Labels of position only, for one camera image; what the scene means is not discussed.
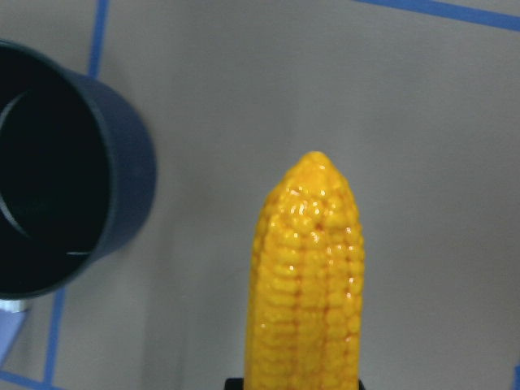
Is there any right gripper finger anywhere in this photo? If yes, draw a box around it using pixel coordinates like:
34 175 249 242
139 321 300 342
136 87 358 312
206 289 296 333
224 378 244 390

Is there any dark blue saucepan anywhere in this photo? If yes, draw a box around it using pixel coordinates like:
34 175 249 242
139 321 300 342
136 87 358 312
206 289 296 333
1 41 157 301

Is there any yellow corn cob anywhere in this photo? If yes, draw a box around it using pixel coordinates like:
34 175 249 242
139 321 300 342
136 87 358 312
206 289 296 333
244 151 365 389

